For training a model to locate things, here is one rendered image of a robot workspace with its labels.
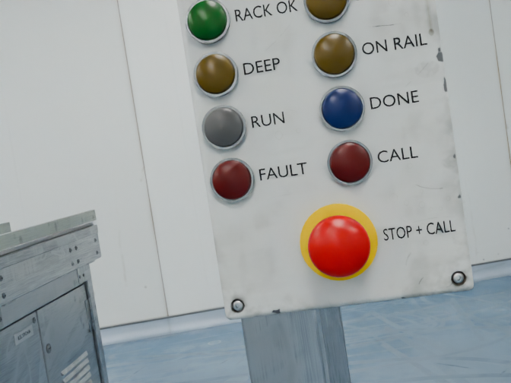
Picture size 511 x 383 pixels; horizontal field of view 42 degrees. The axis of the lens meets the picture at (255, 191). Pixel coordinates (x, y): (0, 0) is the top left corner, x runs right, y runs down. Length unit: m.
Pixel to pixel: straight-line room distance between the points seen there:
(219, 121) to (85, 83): 3.84
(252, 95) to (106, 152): 3.79
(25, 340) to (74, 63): 2.83
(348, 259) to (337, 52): 0.13
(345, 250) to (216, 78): 0.14
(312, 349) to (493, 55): 4.21
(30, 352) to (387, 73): 1.37
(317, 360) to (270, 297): 0.09
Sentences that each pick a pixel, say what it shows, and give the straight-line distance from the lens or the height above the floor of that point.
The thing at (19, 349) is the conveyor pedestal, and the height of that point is 0.66.
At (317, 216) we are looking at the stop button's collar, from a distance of 0.45.
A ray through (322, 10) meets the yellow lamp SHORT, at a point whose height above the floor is 1.10.
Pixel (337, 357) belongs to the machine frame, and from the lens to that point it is 1.69.
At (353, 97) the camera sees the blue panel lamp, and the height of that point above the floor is 1.05.
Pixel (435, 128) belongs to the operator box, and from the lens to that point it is 0.45.
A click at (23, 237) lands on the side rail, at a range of 1.60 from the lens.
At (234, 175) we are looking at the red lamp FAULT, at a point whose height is 1.01.
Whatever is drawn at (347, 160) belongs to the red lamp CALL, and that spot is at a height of 1.01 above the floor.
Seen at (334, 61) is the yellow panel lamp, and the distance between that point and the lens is 0.44.
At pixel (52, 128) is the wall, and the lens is 4.29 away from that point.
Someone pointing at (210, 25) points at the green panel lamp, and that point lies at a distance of 0.45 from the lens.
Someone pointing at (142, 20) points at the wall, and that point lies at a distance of 4.30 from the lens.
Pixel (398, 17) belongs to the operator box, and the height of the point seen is 1.09.
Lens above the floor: 1.02
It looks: 3 degrees down
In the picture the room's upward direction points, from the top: 9 degrees counter-clockwise
